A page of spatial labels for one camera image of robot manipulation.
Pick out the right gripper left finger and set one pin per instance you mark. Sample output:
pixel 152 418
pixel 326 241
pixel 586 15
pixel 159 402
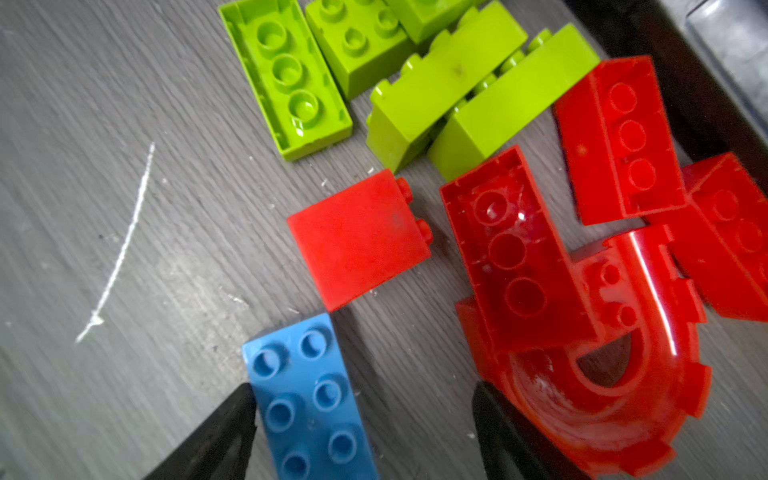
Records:
pixel 220 447

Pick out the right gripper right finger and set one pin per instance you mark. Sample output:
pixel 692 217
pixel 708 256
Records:
pixel 511 446

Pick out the blue lego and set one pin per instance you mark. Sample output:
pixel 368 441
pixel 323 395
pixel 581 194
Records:
pixel 307 405

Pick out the red arch lego piece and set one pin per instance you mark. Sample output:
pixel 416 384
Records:
pixel 598 349

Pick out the small red lego brick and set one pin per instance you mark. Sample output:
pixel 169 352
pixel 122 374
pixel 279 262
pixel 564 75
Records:
pixel 361 237

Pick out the red lego brick top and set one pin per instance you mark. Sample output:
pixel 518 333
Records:
pixel 720 237

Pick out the red lego brick left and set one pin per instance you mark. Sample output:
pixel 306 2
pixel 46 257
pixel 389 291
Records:
pixel 617 143

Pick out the green lego brick upper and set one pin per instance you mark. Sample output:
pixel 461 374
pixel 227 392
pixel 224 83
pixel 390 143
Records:
pixel 429 86

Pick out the green lego brick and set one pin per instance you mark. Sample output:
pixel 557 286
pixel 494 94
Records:
pixel 429 86
pixel 524 86

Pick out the left black bin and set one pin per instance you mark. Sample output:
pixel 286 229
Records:
pixel 711 59

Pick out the green lego brick right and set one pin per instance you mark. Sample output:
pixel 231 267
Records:
pixel 524 86

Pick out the green flat lego plate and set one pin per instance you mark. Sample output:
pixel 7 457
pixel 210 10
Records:
pixel 296 93

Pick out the green lego plate lower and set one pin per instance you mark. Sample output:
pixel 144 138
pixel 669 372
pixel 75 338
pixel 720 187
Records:
pixel 362 41

